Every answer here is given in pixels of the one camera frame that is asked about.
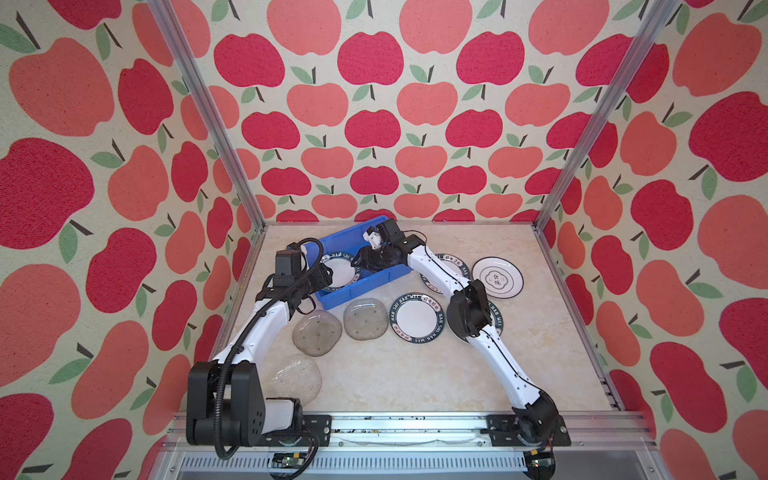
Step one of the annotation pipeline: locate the white plate green rim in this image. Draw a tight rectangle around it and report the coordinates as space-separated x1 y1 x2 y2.
421 253 471 294
389 292 445 344
321 252 361 292
489 302 504 335

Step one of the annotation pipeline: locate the clear glass plate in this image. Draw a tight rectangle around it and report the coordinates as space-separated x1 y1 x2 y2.
265 355 322 406
343 298 389 341
292 310 343 357

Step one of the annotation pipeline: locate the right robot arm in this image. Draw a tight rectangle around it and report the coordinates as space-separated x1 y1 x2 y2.
352 219 560 446

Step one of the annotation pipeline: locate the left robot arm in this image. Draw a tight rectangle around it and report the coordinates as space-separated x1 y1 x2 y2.
186 238 332 460

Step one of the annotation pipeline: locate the blue plastic bin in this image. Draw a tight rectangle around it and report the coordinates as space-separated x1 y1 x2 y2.
315 215 412 310

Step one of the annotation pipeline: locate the white plate black rim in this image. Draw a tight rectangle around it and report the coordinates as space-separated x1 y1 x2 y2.
471 256 524 299

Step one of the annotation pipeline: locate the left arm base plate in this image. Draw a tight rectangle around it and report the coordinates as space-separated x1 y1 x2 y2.
257 415 333 448

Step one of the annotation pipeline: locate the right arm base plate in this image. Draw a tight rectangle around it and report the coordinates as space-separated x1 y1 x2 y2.
481 414 572 448

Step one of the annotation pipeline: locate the left aluminium post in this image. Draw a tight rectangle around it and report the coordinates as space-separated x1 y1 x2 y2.
148 0 266 234

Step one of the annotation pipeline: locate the aluminium post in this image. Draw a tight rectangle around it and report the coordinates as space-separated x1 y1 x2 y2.
533 0 682 235
148 0 266 234

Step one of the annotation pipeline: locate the aluminium front rail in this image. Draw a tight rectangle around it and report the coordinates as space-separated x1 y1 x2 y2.
146 411 671 479

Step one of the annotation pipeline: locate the right aluminium post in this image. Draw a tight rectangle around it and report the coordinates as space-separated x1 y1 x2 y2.
533 0 682 235

